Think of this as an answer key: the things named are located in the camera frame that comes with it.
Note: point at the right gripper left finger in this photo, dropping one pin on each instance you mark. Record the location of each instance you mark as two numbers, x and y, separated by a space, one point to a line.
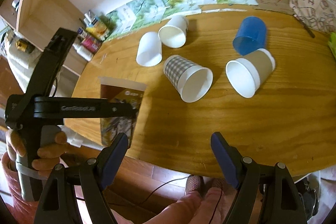
58 203

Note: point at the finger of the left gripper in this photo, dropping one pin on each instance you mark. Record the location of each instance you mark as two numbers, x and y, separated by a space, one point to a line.
60 107

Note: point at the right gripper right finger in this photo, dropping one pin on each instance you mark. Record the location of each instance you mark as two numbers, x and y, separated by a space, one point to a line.
281 202

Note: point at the plain white paper cup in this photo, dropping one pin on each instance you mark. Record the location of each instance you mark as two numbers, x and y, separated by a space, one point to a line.
149 52

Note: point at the brown sleeved paper cup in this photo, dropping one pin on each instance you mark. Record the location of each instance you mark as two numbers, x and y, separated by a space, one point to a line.
246 74

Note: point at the white cup with leaf print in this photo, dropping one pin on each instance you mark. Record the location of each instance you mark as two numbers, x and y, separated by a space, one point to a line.
173 33

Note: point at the grey checkered paper cup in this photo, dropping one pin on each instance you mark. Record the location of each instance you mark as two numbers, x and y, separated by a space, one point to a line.
192 81

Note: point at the blue plastic cup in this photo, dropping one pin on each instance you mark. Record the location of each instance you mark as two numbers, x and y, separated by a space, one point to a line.
250 36

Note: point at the yellow black tool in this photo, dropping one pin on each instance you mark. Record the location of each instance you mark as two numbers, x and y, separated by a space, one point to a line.
24 46

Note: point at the white spray bottle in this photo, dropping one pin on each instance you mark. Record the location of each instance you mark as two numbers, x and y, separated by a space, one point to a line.
83 52

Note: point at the pink tube container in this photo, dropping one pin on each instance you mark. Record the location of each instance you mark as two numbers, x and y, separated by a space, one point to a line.
88 41

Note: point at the yellow pen holder can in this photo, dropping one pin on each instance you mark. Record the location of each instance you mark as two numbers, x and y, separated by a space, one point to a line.
98 29

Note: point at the wooden bookshelf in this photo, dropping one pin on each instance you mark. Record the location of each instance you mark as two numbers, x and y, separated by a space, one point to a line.
38 20

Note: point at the green tissue box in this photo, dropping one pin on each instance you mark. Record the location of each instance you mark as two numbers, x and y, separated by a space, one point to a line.
332 43

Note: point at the black pen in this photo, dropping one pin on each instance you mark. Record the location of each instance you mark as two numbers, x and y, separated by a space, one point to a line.
309 31

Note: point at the letter print fabric bag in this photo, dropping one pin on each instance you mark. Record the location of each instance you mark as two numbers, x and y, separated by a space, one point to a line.
316 14

